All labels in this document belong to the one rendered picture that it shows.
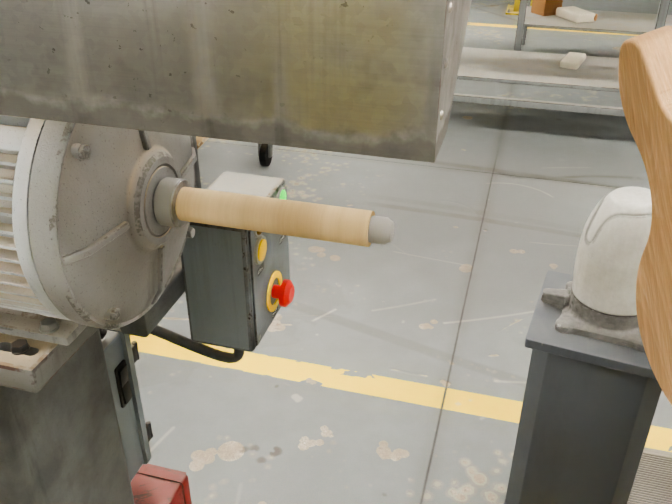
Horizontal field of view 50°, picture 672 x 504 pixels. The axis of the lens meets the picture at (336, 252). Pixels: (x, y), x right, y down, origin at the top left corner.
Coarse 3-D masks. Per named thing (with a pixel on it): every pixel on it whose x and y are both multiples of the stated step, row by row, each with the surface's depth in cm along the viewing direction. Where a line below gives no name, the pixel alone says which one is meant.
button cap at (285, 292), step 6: (282, 282) 102; (288, 282) 103; (276, 288) 103; (282, 288) 102; (288, 288) 102; (276, 294) 103; (282, 294) 102; (288, 294) 102; (282, 300) 102; (288, 300) 103; (282, 306) 103
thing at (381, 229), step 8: (376, 216) 63; (376, 224) 62; (384, 224) 62; (392, 224) 62; (368, 232) 62; (376, 232) 62; (384, 232) 62; (392, 232) 62; (368, 240) 63; (376, 240) 62; (384, 240) 62
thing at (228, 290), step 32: (256, 192) 99; (192, 224) 92; (192, 256) 95; (224, 256) 93; (256, 256) 94; (288, 256) 109; (192, 288) 97; (224, 288) 96; (256, 288) 97; (192, 320) 100; (224, 320) 99; (256, 320) 98; (224, 352) 107
